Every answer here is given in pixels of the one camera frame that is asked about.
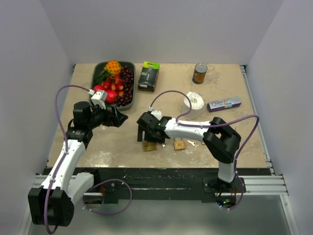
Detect white toilet paper roll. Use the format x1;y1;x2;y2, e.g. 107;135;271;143
181;92;205;120

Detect dark red grapes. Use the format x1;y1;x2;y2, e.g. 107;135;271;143
114;63;135;108

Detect silver keys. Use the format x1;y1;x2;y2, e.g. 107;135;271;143
188;140;199;151

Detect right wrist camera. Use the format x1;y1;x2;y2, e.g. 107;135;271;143
148;106;162;120

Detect black green razor box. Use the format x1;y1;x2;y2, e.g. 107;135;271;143
137;62;160;92

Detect red strawberries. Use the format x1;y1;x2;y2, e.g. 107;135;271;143
101;75;124;96

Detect orange label tin can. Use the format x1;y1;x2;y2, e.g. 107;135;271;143
192;63;207;84

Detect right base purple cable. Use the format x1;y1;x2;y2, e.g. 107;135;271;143
217;171;245;211

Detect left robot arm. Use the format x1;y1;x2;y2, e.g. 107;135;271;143
28;101;128;227

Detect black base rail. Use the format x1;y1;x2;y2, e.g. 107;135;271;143
41;167;272;204

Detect large brass padlock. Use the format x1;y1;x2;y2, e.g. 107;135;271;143
174;138;186;151
142;141;157;152

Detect orange flower bunch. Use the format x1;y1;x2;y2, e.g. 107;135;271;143
104;60;122;76

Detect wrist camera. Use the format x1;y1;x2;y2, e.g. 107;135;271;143
89;89;108;110
148;106;162;120

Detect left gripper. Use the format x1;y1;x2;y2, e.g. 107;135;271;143
87;102;128;129

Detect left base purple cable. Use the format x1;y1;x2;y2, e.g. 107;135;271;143
82;178;133;216

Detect red apple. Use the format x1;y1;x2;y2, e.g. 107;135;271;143
93;85;118;104

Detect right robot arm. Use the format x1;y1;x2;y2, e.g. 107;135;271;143
137;111;241;192

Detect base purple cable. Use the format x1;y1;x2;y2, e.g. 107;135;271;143
217;171;245;211
82;178;133;216

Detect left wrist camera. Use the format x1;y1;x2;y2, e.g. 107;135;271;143
89;89;108;110

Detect grey fruit tray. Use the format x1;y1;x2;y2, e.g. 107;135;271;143
91;60;135;111

